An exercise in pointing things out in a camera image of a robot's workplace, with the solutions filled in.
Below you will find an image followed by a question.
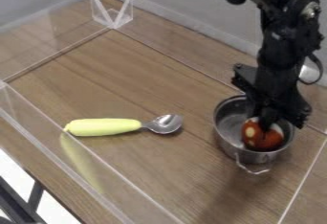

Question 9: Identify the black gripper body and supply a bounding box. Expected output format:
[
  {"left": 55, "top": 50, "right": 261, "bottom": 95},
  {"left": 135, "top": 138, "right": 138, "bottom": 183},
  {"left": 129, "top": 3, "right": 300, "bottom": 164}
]
[{"left": 231, "top": 58, "right": 313, "bottom": 129}]

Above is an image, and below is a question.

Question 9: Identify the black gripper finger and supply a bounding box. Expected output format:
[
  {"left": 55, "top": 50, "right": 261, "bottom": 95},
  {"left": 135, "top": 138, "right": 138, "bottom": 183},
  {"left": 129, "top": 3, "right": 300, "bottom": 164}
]
[
  {"left": 259, "top": 107, "right": 281, "bottom": 131},
  {"left": 247, "top": 92, "right": 265, "bottom": 118}
]

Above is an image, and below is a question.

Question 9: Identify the silver pot with handles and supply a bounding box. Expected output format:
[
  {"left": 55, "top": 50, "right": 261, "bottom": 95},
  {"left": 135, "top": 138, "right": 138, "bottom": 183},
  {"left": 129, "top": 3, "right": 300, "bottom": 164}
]
[{"left": 214, "top": 95, "right": 296, "bottom": 175}]

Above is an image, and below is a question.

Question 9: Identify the toy mushroom red cap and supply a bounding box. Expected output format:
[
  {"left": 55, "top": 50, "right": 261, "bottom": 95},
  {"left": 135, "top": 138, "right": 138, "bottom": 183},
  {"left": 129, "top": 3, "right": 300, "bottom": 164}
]
[{"left": 242, "top": 117, "right": 285, "bottom": 151}]

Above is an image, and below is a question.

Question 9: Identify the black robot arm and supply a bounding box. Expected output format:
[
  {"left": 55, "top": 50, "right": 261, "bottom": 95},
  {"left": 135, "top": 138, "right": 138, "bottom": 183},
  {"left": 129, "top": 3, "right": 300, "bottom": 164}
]
[{"left": 226, "top": 0, "right": 324, "bottom": 129}]

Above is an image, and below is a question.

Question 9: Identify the spoon with yellow handle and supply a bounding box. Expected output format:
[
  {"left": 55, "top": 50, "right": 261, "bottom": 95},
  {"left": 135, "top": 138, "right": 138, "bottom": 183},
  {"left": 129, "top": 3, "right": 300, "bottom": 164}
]
[{"left": 65, "top": 114, "right": 183, "bottom": 137}]

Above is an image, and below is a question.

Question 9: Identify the clear acrylic corner bracket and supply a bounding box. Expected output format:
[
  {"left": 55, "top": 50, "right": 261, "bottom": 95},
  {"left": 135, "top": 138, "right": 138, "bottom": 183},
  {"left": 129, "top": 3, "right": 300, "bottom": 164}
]
[{"left": 90, "top": 0, "right": 134, "bottom": 30}]

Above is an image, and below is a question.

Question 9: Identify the clear acrylic enclosure wall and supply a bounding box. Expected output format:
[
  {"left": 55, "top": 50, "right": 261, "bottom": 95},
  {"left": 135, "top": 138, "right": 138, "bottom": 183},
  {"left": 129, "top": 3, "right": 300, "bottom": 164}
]
[{"left": 0, "top": 0, "right": 327, "bottom": 224}]

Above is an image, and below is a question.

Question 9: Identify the dark metal table frame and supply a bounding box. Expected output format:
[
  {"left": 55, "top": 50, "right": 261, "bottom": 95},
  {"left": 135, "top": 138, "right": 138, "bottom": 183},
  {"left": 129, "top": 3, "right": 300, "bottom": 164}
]
[{"left": 0, "top": 177, "right": 46, "bottom": 224}]

